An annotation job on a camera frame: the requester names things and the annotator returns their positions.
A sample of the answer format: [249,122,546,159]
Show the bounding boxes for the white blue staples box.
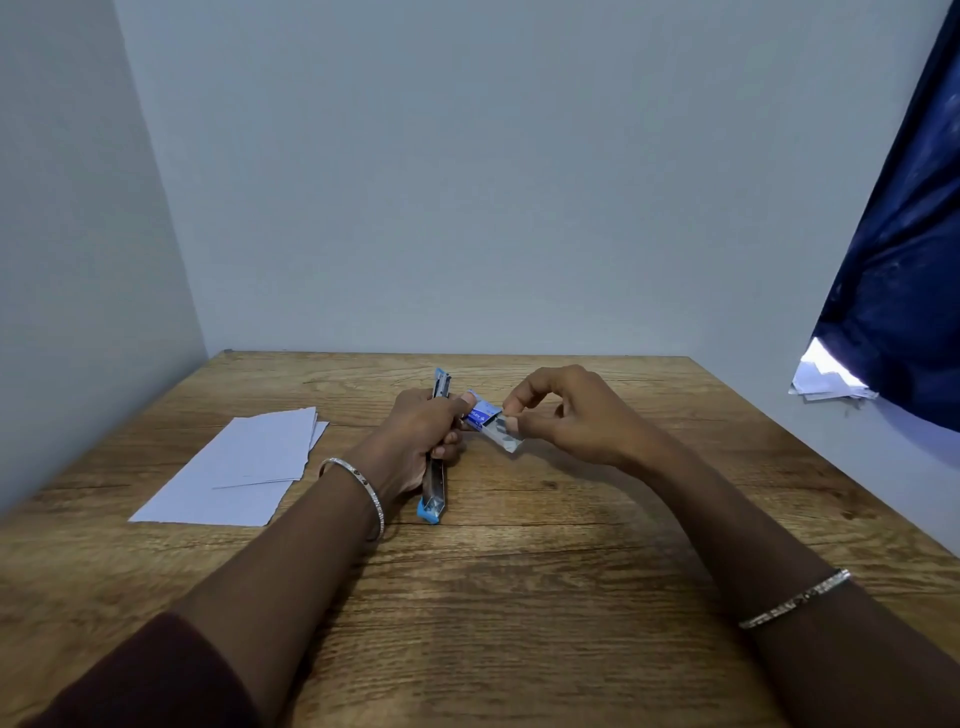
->
[463,389,504,433]

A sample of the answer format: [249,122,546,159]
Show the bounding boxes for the person's left hand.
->
[344,388,478,519]

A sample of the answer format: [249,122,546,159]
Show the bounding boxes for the person's right forearm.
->
[637,442,960,728]

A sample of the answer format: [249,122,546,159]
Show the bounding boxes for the blue silver stapler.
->
[416,367,453,526]

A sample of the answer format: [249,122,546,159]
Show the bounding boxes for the gold right wrist bracelet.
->
[738,568,853,631]

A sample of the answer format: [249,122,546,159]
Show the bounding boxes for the pile of white paper scraps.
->
[787,337,879,403]

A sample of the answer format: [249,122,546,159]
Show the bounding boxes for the gold wrist bracelet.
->
[738,568,853,631]
[317,457,387,541]

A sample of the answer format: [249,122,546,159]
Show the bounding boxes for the dark blue curtain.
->
[811,0,960,434]

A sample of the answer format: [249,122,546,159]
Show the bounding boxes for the gold left wrist bracelet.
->
[317,457,387,541]

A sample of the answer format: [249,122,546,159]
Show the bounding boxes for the person's left forearm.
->
[168,457,388,725]

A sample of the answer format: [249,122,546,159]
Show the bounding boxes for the maroon left sleeve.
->
[18,611,260,728]

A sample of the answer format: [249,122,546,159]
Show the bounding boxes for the person's right hand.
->
[500,364,669,481]

